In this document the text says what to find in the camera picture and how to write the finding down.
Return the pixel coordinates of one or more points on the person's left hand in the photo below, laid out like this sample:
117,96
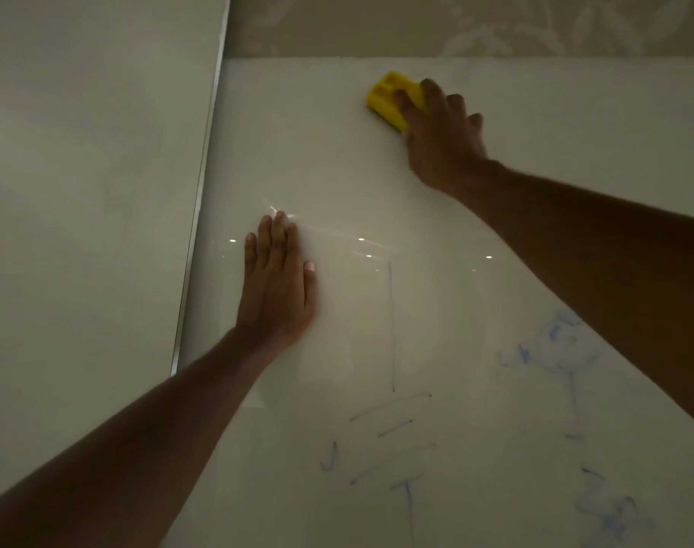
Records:
275,302

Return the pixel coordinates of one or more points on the person's right hand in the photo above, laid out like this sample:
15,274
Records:
444,142

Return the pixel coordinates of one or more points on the person's left middle finger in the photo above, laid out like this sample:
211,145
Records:
279,239

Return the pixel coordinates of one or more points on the person's right middle finger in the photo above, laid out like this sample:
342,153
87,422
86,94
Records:
458,111

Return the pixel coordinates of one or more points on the person's right thumb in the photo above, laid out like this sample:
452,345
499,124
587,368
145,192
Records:
405,105

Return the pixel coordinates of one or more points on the person's left little finger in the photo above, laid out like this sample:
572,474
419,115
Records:
250,251

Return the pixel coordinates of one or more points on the person's left thumb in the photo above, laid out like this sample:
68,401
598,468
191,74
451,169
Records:
309,282

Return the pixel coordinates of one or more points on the yellow whiteboard eraser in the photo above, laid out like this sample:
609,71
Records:
384,99

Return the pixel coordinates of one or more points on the person's right forearm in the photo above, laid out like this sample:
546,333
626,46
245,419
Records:
598,262

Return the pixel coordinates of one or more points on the person's left forearm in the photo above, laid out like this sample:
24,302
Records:
124,450

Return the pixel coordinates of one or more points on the silver metal trim strip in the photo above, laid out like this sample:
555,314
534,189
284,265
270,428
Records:
201,182

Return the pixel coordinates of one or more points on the white glossy whiteboard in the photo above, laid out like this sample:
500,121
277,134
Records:
467,313

